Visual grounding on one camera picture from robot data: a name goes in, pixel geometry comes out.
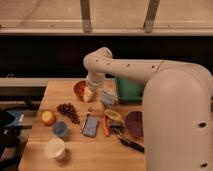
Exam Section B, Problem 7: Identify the red bowl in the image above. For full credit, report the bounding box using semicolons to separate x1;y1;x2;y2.
74;81;86;98

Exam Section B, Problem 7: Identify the blue sponge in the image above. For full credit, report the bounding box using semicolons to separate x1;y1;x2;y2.
83;116;99;138

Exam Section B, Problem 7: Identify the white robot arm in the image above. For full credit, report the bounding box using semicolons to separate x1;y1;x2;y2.
83;47;213;171

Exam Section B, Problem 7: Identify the purple bowl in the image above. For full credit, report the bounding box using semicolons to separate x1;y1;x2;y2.
125;111;143;137

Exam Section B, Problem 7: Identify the crumpled white blue packet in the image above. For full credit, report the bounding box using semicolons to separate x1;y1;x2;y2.
100;90;117;108

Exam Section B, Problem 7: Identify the bunch of dark grapes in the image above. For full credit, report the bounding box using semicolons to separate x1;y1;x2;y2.
57;103;80;124

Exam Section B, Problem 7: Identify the yellow banana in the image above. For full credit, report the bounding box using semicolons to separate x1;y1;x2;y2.
104;109;124;122

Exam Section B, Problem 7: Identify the green plastic bin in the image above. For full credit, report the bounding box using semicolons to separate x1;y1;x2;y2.
115;77;143;104

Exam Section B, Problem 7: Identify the orange carrot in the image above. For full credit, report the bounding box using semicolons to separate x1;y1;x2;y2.
102;116;110;137

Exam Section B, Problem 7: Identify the small blue cup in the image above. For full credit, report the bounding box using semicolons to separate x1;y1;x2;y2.
52;121;68;138

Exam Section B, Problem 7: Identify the small dark toy object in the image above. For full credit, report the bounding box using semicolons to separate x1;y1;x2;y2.
109;121;123;132

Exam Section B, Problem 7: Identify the red yellow apple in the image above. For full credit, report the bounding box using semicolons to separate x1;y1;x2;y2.
41;111;56;126

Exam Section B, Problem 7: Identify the white paper cup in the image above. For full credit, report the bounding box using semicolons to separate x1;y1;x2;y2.
44;138;66;160

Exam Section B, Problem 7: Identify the dark equipment at left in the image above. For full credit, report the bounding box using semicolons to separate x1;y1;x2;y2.
0;110;31;171

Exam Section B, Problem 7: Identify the black handled knife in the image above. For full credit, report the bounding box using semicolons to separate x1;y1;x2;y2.
118;137;145;153

